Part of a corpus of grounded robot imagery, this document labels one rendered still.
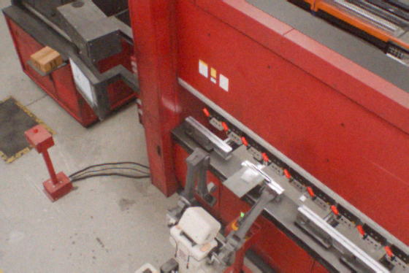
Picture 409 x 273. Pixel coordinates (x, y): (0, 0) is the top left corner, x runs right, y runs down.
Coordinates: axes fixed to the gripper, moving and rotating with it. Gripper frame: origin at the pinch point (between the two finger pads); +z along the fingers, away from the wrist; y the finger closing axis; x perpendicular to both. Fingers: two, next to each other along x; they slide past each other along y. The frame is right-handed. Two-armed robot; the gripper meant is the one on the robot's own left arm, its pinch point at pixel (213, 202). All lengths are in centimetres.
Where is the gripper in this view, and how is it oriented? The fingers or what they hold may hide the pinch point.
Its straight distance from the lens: 357.6
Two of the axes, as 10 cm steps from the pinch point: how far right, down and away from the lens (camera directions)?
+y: -6.9, -5.3, 4.9
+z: 3.3, 3.8, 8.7
